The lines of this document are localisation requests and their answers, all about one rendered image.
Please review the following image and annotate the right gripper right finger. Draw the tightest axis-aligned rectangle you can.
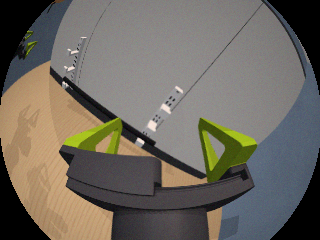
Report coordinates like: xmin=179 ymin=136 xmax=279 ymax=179
xmin=198 ymin=117 xmax=258 ymax=183

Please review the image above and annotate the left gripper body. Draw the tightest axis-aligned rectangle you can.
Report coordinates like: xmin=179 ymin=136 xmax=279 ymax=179
xmin=12 ymin=36 xmax=27 ymax=60

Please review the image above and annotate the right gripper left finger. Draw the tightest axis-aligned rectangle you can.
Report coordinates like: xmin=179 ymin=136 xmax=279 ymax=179
xmin=63 ymin=117 xmax=122 ymax=154

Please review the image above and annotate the grey wall panel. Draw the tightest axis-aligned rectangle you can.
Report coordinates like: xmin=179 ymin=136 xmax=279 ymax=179
xmin=50 ymin=0 xmax=306 ymax=179

